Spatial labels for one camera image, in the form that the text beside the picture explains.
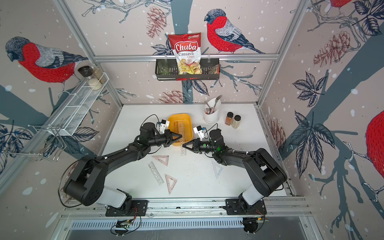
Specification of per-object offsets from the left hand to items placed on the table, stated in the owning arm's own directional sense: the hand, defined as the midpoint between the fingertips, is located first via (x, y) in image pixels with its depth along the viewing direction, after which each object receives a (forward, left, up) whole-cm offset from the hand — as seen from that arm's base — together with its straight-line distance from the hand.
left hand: (184, 134), depth 80 cm
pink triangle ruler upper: (-4, +17, -20) cm, 26 cm away
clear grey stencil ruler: (-8, +1, -4) cm, 9 cm away
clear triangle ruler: (-11, -20, -20) cm, 30 cm away
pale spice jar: (+18, -34, -13) cm, 41 cm away
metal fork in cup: (+31, -22, -2) cm, 38 cm away
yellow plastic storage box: (+21, +5, -18) cm, 28 cm away
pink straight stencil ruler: (+19, +8, -19) cm, 28 cm away
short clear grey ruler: (-15, +17, -20) cm, 30 cm away
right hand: (-6, 0, -3) cm, 7 cm away
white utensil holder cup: (+27, -18, -11) cm, 34 cm away
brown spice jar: (+20, -30, -12) cm, 38 cm away
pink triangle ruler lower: (-23, +8, -19) cm, 30 cm away
